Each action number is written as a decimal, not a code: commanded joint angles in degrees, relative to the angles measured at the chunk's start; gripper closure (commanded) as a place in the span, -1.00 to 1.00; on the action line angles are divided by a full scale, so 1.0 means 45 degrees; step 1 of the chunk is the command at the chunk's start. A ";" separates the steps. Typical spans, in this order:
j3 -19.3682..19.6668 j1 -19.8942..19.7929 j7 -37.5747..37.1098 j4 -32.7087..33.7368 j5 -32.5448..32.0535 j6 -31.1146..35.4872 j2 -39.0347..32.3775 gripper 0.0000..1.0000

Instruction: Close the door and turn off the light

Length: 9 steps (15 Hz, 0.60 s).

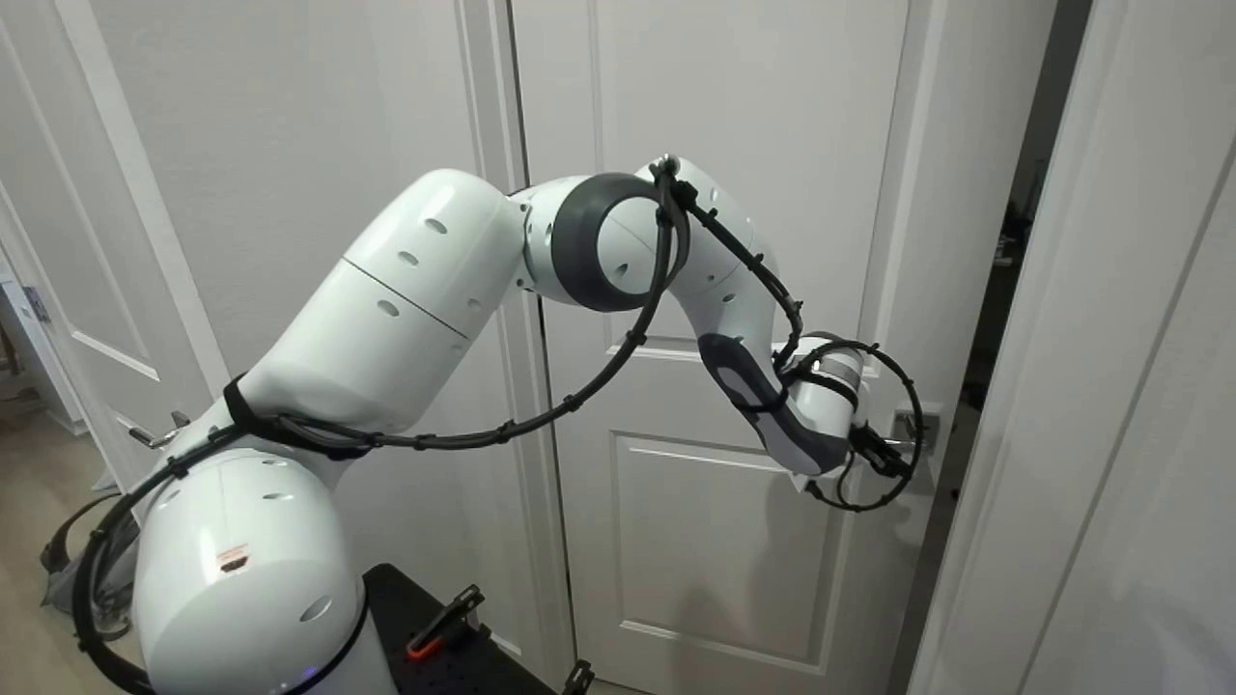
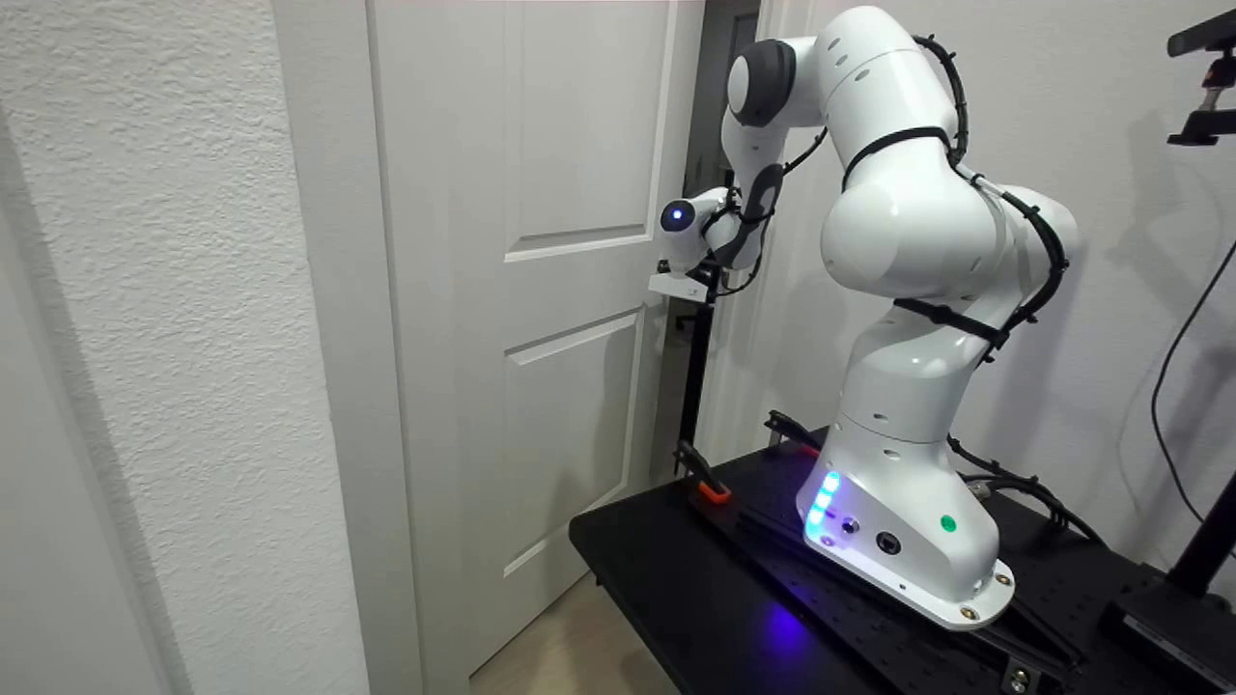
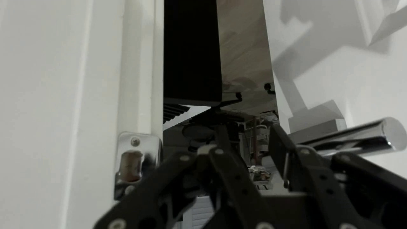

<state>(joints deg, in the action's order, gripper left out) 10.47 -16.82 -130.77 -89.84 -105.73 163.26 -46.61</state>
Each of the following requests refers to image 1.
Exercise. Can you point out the white closet door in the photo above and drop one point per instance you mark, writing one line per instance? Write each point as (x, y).
(80, 196)

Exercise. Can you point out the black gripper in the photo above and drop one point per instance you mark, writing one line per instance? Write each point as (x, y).
(882, 448)

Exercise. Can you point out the black clamp with orange grip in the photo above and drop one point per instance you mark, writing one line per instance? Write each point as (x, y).
(429, 641)

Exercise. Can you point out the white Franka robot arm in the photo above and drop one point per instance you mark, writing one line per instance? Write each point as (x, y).
(389, 311)

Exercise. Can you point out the white panel door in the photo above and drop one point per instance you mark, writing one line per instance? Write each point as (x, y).
(721, 566)

